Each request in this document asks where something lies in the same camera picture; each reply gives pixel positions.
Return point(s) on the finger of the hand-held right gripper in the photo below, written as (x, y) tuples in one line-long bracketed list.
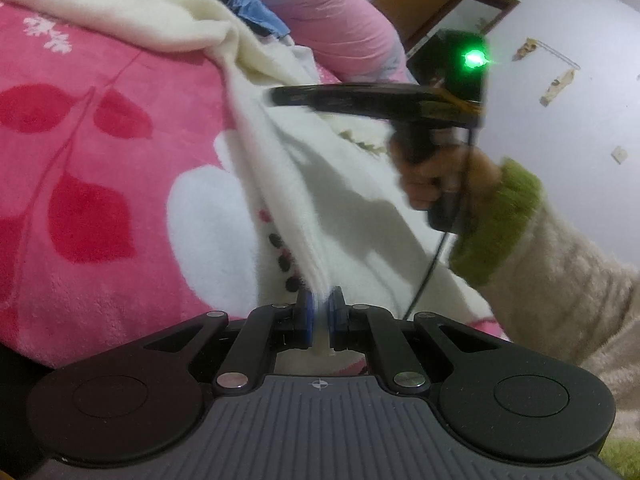
[(292, 96)]

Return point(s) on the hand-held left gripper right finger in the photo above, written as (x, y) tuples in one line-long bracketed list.
[(336, 317)]

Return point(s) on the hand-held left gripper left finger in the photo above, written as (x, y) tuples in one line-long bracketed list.
[(305, 317)]

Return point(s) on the cream knit sweater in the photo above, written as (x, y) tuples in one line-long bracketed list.
[(350, 220)]

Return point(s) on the person's right hand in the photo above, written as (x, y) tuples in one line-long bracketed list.
[(417, 185)]

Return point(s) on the pink and grey duvet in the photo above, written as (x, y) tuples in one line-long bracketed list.
[(325, 10)]

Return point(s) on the blue garment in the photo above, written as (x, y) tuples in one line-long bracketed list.
[(255, 7)]

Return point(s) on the brown wooden door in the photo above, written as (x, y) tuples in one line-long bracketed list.
[(415, 0)]

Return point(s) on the pink floral blanket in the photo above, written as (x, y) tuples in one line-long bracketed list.
[(100, 160)]

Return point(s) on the small torn wall sticker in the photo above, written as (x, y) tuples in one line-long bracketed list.
[(526, 49)]

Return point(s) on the long torn wall sticker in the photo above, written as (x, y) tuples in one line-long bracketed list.
[(557, 87)]

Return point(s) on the white wall switch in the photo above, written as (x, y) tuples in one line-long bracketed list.
[(620, 154)]

